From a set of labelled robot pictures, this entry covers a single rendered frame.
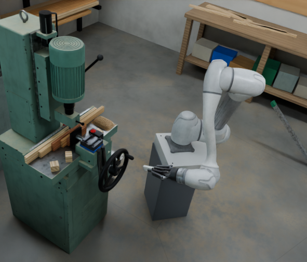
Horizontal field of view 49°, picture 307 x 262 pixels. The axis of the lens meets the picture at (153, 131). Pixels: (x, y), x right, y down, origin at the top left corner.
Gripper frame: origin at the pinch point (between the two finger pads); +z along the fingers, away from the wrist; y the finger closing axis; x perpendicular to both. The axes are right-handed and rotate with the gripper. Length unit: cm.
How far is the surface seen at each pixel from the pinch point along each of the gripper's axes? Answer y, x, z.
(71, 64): 16, -71, 21
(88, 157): 20.7, -17.2, 24.2
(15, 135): 25, -25, 80
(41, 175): 44, -18, 38
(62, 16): -178, -57, 228
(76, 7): -209, -62, 231
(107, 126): -8.4, -20.0, 32.1
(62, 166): 34, -18, 32
